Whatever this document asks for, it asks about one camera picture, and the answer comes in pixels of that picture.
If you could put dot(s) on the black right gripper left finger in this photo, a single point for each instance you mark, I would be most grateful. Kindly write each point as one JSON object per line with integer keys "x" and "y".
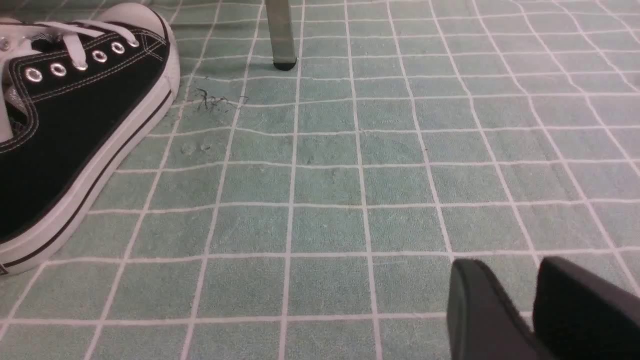
{"x": 482, "y": 321}

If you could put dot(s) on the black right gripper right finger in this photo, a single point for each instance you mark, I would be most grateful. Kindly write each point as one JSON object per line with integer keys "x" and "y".
{"x": 578, "y": 315}

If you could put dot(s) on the green checkered floor mat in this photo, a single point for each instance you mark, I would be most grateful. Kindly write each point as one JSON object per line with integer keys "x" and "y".
{"x": 320, "y": 219}

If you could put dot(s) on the black thread tuft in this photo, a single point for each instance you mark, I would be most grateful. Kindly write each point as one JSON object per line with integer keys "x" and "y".
{"x": 209, "y": 103}

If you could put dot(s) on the right black canvas sneaker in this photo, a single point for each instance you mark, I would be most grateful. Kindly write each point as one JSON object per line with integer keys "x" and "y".
{"x": 76, "y": 98}

